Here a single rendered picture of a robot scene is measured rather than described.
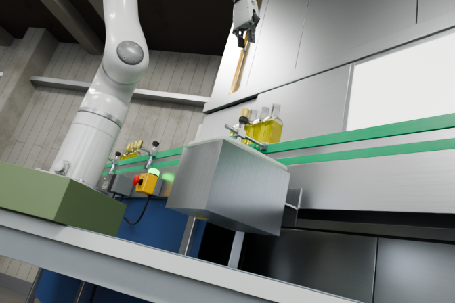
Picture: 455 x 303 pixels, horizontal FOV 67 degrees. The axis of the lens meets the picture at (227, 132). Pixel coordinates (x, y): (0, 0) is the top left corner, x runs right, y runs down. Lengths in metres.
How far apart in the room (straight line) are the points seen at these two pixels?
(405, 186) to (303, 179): 0.26
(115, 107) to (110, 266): 0.40
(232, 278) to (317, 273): 0.47
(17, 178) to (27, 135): 4.26
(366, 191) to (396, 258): 0.24
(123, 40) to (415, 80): 0.81
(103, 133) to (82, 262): 0.31
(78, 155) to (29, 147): 4.10
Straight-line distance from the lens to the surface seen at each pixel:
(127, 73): 0.96
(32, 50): 5.42
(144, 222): 1.40
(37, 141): 4.97
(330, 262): 1.07
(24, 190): 0.84
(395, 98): 1.11
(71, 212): 0.81
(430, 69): 1.11
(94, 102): 0.96
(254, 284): 0.66
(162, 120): 4.18
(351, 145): 0.90
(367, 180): 0.81
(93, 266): 0.82
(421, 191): 0.75
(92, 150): 0.92
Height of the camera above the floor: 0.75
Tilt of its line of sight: 21 degrees up
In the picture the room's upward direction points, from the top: 15 degrees clockwise
